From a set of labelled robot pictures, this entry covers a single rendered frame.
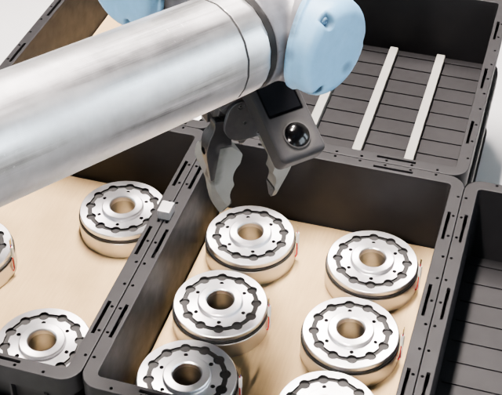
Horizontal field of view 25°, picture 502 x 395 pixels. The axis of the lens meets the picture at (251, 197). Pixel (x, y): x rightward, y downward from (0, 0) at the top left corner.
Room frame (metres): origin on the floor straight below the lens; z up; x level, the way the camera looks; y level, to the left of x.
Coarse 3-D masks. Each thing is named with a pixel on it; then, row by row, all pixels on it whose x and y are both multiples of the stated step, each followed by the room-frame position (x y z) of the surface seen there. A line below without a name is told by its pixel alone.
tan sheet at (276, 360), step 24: (312, 240) 0.99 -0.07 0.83; (336, 240) 0.99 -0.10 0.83; (312, 264) 0.94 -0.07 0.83; (264, 288) 0.90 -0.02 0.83; (288, 288) 0.90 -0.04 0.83; (312, 288) 0.90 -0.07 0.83; (288, 312) 0.87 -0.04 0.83; (408, 312) 0.87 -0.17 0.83; (168, 336) 0.83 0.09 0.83; (264, 336) 0.83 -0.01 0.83; (288, 336) 0.83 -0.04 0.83; (408, 336) 0.83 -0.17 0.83; (240, 360) 0.80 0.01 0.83; (264, 360) 0.80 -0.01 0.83; (288, 360) 0.80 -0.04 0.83; (264, 384) 0.77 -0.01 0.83; (384, 384) 0.77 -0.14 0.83
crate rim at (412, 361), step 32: (320, 160) 1.01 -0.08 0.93; (352, 160) 1.01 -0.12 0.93; (192, 192) 0.96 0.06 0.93; (448, 224) 0.90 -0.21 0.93; (160, 256) 0.86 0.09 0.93; (128, 288) 0.81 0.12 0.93; (416, 320) 0.76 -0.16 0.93; (96, 352) 0.72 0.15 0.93; (416, 352) 0.72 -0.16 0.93; (96, 384) 0.68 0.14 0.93; (128, 384) 0.68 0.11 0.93
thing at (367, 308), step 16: (320, 304) 0.85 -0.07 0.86; (336, 304) 0.85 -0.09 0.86; (352, 304) 0.85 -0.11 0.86; (368, 304) 0.85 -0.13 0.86; (304, 320) 0.83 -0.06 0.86; (320, 320) 0.83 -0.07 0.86; (384, 320) 0.83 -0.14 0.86; (304, 336) 0.80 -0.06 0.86; (320, 336) 0.80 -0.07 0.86; (384, 336) 0.80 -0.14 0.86; (320, 352) 0.78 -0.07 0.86; (336, 352) 0.78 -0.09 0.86; (352, 352) 0.78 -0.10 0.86; (368, 352) 0.78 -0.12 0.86; (384, 352) 0.78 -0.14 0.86; (336, 368) 0.76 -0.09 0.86; (352, 368) 0.76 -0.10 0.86; (368, 368) 0.76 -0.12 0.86
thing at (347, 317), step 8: (344, 312) 0.83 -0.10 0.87; (352, 312) 0.83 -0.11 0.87; (336, 320) 0.82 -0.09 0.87; (344, 320) 0.82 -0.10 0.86; (352, 320) 0.83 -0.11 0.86; (360, 320) 0.82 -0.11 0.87; (368, 320) 0.82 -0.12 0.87; (328, 328) 0.81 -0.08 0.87; (336, 328) 0.81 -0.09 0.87; (368, 328) 0.81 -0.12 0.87; (336, 336) 0.80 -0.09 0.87; (368, 336) 0.80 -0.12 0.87; (336, 344) 0.79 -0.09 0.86; (344, 344) 0.79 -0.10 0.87; (352, 344) 0.79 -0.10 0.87; (360, 344) 0.79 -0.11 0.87
